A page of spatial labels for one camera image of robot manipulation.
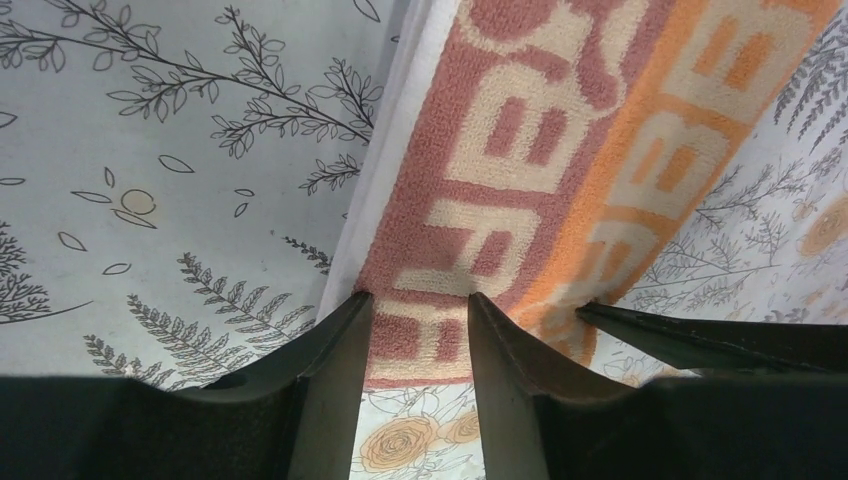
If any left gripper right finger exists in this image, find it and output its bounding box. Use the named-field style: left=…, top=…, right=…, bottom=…
left=468, top=293, right=847, bottom=479

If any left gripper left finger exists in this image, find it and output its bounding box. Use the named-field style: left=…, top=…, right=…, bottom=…
left=1, top=292, right=373, bottom=479

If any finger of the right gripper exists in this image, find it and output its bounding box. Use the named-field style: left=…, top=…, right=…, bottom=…
left=576, top=302, right=847, bottom=374

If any peach lettered towel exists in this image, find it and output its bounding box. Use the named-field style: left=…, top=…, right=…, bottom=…
left=320, top=1, right=839, bottom=388

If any floral table mat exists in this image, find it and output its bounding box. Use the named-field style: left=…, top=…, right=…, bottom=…
left=1, top=1, right=847, bottom=479

